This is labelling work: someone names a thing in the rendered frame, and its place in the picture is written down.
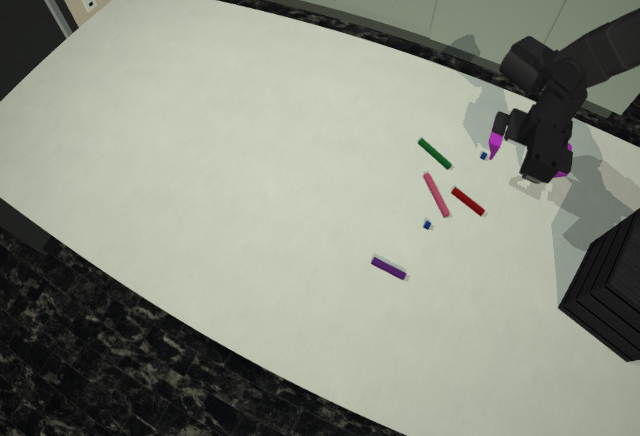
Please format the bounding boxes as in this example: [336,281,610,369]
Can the green rod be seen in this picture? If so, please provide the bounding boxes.
[418,138,452,170]

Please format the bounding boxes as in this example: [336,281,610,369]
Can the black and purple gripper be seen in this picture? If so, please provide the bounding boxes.
[489,102,573,178]

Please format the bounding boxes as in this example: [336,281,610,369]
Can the pink rod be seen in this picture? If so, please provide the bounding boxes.
[423,173,450,218]

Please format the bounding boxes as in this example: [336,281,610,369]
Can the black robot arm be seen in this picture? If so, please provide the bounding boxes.
[499,8,640,184]

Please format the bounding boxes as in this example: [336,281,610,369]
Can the purple rod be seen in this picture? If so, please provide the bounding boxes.
[371,257,407,280]

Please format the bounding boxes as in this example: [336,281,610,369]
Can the dark red rod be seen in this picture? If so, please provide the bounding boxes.
[451,187,485,216]

